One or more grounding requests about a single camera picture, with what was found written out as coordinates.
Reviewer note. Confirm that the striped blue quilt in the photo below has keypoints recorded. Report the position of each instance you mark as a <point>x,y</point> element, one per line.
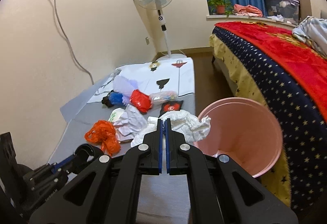
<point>313,32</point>

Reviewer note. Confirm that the red plastic bag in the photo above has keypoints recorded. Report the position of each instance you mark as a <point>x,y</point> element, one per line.
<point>141,101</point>

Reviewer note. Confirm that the orange plastic bag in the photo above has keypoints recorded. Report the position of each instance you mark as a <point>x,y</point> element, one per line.
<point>103,134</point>

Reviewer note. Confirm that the pink plastic trash bin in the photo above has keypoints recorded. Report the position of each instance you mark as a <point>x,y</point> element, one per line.
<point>246,131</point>

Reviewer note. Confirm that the pink folded clothes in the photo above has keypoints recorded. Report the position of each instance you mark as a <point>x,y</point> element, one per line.
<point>249,10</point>

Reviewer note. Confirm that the red blanket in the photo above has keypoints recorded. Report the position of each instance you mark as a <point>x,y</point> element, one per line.
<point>304,64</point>

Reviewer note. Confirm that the large crumpled white paper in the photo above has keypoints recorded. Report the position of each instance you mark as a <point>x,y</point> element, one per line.
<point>130,122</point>

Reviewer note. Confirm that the white paper wad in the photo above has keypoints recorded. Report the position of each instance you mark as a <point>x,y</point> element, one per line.
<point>182,121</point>

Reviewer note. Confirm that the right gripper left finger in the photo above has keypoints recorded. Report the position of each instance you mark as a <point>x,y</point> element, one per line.
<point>106,191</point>

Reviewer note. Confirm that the clear storage box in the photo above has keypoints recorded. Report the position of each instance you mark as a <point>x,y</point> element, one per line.
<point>288,9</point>

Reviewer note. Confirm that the bed with starry cover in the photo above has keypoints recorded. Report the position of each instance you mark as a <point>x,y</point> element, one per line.
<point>299,177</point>

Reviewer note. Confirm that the grey white printed mat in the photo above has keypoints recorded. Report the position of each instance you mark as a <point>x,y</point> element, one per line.
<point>163,198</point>

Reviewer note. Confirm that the clear plastic bag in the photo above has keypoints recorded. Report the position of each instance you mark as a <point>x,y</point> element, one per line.
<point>162,97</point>

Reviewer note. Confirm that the lilac foam sheet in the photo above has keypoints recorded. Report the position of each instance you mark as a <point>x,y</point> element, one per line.
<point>125,87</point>

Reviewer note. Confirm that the green white paper packet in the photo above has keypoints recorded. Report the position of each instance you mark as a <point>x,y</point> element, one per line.
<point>116,114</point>

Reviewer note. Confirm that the black red snack packet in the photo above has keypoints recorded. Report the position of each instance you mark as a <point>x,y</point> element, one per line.
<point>170,106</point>

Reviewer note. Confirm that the black patterned cloth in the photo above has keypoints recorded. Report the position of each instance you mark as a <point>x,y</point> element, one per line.
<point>106,101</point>

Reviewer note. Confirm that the potted green plant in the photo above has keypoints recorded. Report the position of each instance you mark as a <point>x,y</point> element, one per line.
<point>220,7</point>

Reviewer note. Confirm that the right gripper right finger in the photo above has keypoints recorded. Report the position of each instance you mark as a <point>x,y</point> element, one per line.
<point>221,191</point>

